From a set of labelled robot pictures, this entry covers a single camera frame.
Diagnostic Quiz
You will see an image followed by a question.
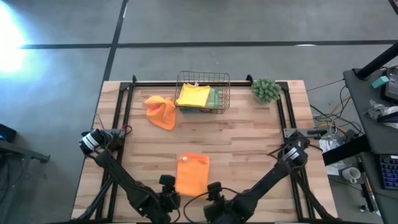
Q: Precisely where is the small teal box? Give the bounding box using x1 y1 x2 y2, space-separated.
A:
371 75 390 90

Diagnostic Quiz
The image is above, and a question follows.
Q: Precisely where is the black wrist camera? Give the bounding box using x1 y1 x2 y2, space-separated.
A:
207 182 223 200
159 174 177 192

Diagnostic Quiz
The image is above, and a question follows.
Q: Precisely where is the yellow microfiber towel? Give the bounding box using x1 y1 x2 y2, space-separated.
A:
175 82 211 109

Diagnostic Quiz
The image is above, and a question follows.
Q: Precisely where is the orange microfiber towel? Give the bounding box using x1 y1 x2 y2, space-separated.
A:
175 152 210 198
144 95 177 131

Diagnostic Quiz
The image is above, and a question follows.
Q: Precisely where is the black computer keyboard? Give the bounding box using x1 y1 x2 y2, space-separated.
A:
379 154 398 191

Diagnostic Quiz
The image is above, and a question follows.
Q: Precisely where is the black right camera cable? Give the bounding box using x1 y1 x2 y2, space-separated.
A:
182 186 242 223

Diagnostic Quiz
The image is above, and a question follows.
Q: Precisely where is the green artificial potted plant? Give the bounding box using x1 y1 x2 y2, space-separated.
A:
251 77 282 105

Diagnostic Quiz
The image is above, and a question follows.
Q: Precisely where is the light green microfiber towel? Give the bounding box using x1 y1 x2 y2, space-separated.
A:
208 88 221 110

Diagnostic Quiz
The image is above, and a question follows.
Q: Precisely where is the clear plastic bag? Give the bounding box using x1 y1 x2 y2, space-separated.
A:
363 99 398 130

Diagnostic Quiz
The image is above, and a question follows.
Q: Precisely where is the black box with blue light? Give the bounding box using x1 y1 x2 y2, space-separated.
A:
0 123 18 144

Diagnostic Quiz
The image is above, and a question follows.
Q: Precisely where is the black electronic device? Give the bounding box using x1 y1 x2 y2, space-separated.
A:
381 66 398 104

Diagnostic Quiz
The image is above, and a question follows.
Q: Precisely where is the black wire basket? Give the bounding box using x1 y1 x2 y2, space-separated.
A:
174 70 231 115

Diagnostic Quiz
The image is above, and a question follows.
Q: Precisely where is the white mug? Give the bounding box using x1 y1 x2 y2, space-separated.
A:
341 167 362 185

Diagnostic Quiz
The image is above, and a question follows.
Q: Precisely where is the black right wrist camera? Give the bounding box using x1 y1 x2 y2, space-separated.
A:
207 182 223 200

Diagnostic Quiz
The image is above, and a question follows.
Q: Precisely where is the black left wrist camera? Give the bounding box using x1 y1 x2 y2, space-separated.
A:
159 174 177 192

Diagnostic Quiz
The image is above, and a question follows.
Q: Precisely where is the black pole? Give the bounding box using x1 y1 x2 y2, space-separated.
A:
356 42 398 80

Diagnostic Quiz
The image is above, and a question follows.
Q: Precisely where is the teal microfiber towel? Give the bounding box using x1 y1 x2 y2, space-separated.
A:
179 106 203 114

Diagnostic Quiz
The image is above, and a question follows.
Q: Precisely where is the cable bundle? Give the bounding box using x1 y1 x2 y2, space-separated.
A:
306 79 364 138

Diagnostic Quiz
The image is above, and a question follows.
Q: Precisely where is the grey side desk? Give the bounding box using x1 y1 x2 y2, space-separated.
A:
343 67 398 224

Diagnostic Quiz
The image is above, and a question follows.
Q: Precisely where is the black table frame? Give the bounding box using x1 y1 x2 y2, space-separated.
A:
71 74 343 223

